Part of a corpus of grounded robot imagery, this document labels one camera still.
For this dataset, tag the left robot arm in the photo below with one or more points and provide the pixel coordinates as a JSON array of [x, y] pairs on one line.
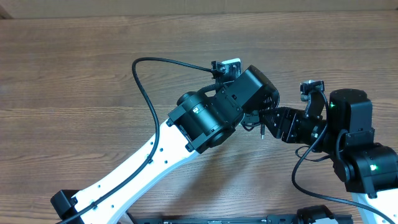
[[196, 124]]

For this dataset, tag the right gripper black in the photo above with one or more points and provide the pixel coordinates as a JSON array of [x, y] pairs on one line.
[[294, 125]]

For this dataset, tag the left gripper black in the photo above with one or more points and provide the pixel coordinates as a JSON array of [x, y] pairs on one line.
[[259, 91]]

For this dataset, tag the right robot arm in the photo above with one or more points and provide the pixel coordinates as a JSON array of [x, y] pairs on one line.
[[340, 125]]

